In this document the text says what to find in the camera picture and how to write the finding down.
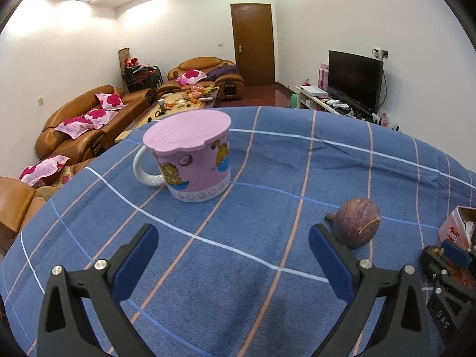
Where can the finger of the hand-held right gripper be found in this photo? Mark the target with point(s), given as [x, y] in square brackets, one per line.
[433, 262]
[455, 253]

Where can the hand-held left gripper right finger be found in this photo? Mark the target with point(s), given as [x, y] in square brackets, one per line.
[331, 264]

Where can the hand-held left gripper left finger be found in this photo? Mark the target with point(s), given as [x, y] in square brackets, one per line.
[137, 264]

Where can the pink tin box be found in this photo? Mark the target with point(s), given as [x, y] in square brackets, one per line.
[455, 228]

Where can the purple passion fruit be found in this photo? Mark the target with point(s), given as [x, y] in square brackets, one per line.
[357, 223]

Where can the dark water chestnut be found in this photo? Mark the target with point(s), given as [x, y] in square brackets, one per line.
[330, 216]

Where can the pink cartoon mug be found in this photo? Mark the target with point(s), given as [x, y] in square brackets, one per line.
[197, 178]

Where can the blue plaid cloth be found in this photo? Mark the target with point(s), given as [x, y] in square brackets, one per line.
[282, 163]

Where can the brown leather armchair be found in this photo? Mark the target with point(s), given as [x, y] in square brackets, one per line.
[18, 200]

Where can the pink floral pillow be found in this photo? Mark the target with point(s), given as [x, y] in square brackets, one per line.
[41, 169]
[190, 77]
[109, 101]
[99, 116]
[76, 127]

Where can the pink mug lid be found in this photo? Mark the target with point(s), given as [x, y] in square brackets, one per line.
[187, 130]

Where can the cluttered coffee table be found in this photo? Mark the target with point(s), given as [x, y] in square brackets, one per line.
[167, 111]

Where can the white television stand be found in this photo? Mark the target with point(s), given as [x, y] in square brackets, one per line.
[316, 100]

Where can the green container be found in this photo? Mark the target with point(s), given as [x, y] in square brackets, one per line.
[294, 101]

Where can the long brown leather sofa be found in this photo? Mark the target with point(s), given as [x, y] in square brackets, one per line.
[70, 108]

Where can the white flat device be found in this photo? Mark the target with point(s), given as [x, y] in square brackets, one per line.
[314, 90]

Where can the black rack with clutter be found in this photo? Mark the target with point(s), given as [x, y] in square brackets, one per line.
[143, 78]

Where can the black television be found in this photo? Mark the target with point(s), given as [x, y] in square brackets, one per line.
[355, 78]

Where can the pink gift box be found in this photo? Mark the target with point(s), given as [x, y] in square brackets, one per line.
[323, 76]

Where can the purple blanket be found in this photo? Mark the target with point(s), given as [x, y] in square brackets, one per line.
[223, 72]

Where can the brown leather loveseat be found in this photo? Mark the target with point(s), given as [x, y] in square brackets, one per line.
[200, 63]

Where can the brown wooden door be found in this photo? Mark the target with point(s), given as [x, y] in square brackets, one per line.
[254, 44]

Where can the hanging wall scroll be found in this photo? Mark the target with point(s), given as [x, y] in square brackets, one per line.
[124, 55]

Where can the wall power outlet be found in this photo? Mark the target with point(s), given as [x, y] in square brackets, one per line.
[381, 53]

